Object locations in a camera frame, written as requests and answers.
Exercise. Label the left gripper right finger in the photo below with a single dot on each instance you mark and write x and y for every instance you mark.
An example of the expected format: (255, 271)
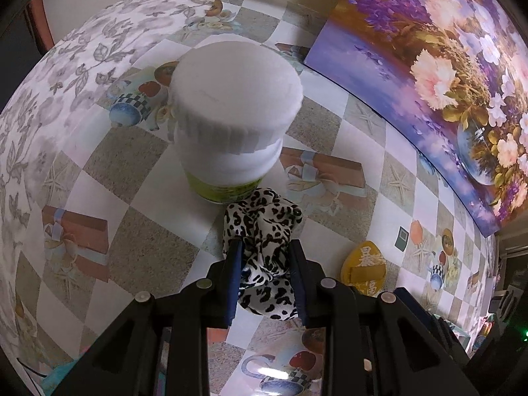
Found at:
(383, 345)

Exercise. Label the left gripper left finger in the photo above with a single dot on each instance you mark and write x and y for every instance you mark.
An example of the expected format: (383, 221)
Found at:
(125, 359)

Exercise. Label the leopard print scrunchie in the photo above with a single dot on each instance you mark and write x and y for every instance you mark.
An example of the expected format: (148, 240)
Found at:
(265, 223)

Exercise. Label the teal plastic case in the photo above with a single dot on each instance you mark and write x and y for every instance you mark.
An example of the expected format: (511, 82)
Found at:
(50, 382)

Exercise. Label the checkered printed tablecloth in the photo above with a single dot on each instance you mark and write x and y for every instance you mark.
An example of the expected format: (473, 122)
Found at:
(92, 213)

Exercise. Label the white green pill bottle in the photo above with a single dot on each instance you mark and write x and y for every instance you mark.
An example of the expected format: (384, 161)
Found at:
(232, 102)

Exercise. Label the floral canvas painting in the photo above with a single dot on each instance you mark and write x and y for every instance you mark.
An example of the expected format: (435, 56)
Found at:
(451, 76)

